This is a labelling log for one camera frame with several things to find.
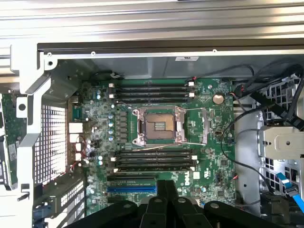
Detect black RAM slot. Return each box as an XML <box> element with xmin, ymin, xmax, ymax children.
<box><xmin>114</xmin><ymin>161</ymin><xmax>198</xmax><ymax>168</ymax></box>
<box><xmin>108</xmin><ymin>82</ymin><xmax>197</xmax><ymax>88</ymax></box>
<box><xmin>110</xmin><ymin>156</ymin><xmax>199</xmax><ymax>162</ymax></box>
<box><xmin>111</xmin><ymin>87</ymin><xmax>195</xmax><ymax>93</ymax></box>
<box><xmin>114</xmin><ymin>98</ymin><xmax>194</xmax><ymax>104</ymax></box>
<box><xmin>108</xmin><ymin>93</ymin><xmax>197</xmax><ymax>99</ymax></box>
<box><xmin>114</xmin><ymin>150</ymin><xmax>194</xmax><ymax>156</ymax></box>

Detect black arched wire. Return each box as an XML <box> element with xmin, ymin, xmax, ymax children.
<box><xmin>193</xmin><ymin>64</ymin><xmax>256</xmax><ymax>80</ymax></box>

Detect blue SATA wire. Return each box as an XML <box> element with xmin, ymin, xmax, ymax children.
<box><xmin>275</xmin><ymin>172</ymin><xmax>304</xmax><ymax>209</ymax></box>

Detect blue expansion slot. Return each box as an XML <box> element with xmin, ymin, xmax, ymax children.
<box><xmin>106</xmin><ymin>186</ymin><xmax>158</xmax><ymax>194</ymax></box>

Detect grey metal disk bay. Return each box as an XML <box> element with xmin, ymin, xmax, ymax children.
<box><xmin>258</xmin><ymin>73</ymin><xmax>304</xmax><ymax>217</ymax></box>

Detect long black wire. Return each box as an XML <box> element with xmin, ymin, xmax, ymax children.
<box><xmin>220</xmin><ymin>104</ymin><xmax>270</xmax><ymax>190</ymax></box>

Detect green motherboard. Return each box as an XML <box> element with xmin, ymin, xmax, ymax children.
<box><xmin>80</xmin><ymin>78</ymin><xmax>236</xmax><ymax>214</ymax></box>

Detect metal socket cover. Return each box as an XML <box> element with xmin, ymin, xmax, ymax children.
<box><xmin>177</xmin><ymin>106</ymin><xmax>212</xmax><ymax>146</ymax></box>

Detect grey metal PC case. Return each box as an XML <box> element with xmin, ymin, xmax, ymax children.
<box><xmin>10</xmin><ymin>42</ymin><xmax>304</xmax><ymax>228</ymax></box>

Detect CPU socket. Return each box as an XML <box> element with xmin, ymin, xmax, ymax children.
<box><xmin>132</xmin><ymin>105</ymin><xmax>188</xmax><ymax>145</ymax></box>

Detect black plastic fan shroud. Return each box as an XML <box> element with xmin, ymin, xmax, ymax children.
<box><xmin>260</xmin><ymin>191</ymin><xmax>304</xmax><ymax>221</ymax></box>

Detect silver coin cell battery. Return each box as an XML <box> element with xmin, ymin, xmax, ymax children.
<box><xmin>212</xmin><ymin>93</ymin><xmax>225</xmax><ymax>105</ymax></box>

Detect short black expansion slot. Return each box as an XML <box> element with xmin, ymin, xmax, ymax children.
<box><xmin>107</xmin><ymin>197</ymin><xmax>133</xmax><ymax>204</ymax></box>

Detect thin metal locking lever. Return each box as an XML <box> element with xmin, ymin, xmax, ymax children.
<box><xmin>132</xmin><ymin>143</ymin><xmax>176</xmax><ymax>152</ymax></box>
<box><xmin>115</xmin><ymin>99</ymin><xmax>135</xmax><ymax>112</ymax></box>

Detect long black expansion slot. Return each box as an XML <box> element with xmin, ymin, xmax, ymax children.
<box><xmin>106</xmin><ymin>174</ymin><xmax>156</xmax><ymax>181</ymax></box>

